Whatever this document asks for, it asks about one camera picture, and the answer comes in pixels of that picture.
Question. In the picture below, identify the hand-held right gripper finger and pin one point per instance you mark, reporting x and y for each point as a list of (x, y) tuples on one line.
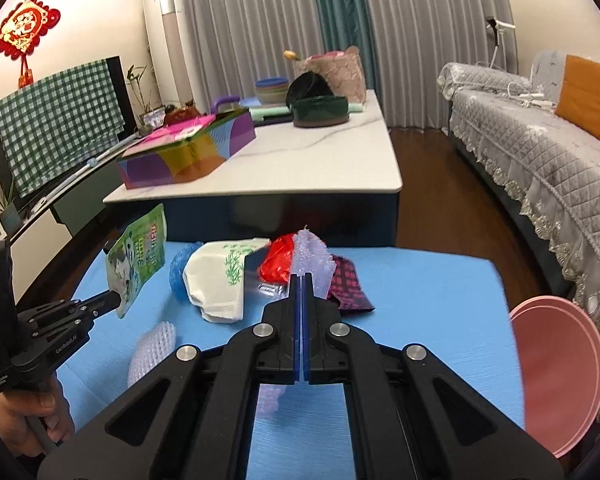
[(307, 320), (295, 320)]

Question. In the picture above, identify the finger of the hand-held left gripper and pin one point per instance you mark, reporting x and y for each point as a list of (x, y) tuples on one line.
[(100, 304)]

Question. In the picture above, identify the clear plastic wrapper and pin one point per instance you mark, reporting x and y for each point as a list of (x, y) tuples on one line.
[(270, 290)]

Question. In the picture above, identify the green snack pouch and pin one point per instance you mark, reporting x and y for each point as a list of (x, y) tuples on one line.
[(135, 255)]

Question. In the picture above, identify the red plastic bag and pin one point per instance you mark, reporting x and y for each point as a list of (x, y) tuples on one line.
[(275, 260)]

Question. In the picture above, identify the purple-white foam net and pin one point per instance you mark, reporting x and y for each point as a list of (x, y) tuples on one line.
[(312, 255)]

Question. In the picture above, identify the pink round bin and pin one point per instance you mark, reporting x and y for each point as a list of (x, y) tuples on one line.
[(555, 375)]

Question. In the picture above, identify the person's left hand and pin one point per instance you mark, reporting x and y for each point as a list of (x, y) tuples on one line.
[(10, 415)]

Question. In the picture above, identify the dark red printed wrapper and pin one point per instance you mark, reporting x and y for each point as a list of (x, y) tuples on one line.
[(347, 285)]

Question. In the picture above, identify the white foam fruit net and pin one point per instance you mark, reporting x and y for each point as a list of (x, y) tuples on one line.
[(150, 350)]

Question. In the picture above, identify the blue bubble wrap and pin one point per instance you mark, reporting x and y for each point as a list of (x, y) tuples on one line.
[(180, 275)]

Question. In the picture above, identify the white paper bag bamboo print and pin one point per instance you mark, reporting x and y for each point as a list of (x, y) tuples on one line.
[(215, 285)]

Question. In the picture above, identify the potted grass plant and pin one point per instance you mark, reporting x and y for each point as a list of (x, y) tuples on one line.
[(7, 217)]

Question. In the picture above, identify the blue mat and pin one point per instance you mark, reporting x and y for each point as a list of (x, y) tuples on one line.
[(430, 310)]

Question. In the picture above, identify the colourful gift box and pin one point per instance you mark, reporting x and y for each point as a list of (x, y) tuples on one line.
[(180, 167)]

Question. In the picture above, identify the white marble coffee table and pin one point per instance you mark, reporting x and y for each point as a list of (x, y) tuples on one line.
[(305, 160)]

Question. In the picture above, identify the pink paper packet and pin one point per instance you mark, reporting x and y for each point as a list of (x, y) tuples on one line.
[(170, 135)]

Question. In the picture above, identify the green checked cloth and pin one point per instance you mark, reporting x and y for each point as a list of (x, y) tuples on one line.
[(55, 125)]

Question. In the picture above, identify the potted bamboo plant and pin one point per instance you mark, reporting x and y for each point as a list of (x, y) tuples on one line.
[(147, 115)]

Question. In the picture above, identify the green book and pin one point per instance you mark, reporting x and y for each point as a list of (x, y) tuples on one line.
[(320, 112)]

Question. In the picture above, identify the mint green tray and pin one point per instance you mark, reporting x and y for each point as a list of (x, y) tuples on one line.
[(272, 111)]

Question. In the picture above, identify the black television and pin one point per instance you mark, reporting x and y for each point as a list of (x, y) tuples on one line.
[(122, 85)]

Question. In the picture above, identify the stack of coloured bowls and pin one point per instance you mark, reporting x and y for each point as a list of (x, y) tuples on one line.
[(270, 91)]

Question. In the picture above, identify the black round lid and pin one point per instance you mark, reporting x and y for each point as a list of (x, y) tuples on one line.
[(307, 85)]

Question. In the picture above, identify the white standing air conditioner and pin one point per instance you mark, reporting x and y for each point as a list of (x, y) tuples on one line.
[(167, 50)]

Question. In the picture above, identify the sofa with grey quilted cover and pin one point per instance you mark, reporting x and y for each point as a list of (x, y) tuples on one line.
[(530, 160)]

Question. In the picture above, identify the grey curtain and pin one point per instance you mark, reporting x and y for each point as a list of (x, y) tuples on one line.
[(250, 20), (430, 35)]

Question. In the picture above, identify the teal curtain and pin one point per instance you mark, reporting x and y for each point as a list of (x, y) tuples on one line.
[(340, 10)]

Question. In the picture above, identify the pale grey cushion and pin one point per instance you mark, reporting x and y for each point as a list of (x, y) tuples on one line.
[(547, 72)]

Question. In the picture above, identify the orange cushion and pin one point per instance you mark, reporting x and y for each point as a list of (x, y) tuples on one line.
[(590, 95)]

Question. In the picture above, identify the red knot wall ornament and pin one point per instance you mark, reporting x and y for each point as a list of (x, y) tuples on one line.
[(22, 27)]

